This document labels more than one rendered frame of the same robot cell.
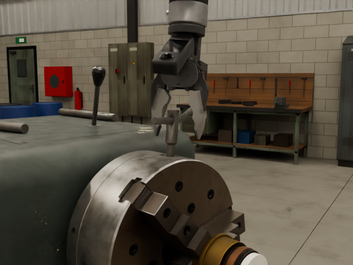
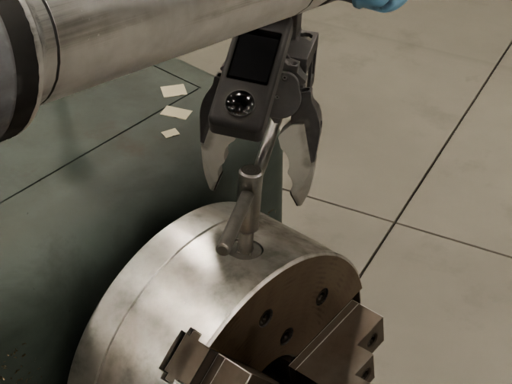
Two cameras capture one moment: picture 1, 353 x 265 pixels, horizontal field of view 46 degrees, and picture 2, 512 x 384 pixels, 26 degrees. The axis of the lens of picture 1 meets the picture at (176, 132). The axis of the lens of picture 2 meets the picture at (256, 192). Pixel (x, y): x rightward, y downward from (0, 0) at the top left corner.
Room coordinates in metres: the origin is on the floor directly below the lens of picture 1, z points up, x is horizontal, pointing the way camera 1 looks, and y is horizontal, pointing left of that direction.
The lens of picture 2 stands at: (-0.05, 0.06, 1.90)
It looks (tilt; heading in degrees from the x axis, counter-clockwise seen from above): 37 degrees down; 356
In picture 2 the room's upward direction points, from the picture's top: straight up
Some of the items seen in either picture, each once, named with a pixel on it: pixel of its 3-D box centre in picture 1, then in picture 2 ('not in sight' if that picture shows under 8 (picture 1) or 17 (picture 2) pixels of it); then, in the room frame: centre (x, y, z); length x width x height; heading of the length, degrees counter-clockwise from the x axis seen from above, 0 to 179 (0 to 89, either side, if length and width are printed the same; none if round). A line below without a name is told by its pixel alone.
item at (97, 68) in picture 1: (97, 76); not in sight; (0.97, 0.18, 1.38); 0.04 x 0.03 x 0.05; 45
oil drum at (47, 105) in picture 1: (47, 125); not in sight; (7.76, 2.44, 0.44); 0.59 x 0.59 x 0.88
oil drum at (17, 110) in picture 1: (18, 132); not in sight; (6.83, 2.64, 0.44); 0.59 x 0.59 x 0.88
